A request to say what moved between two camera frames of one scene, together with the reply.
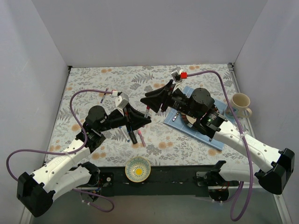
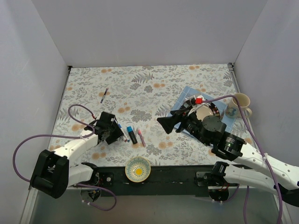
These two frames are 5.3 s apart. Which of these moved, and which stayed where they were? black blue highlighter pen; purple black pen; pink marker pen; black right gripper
Moved: black right gripper
Stayed: black blue highlighter pen; pink marker pen; purple black pen
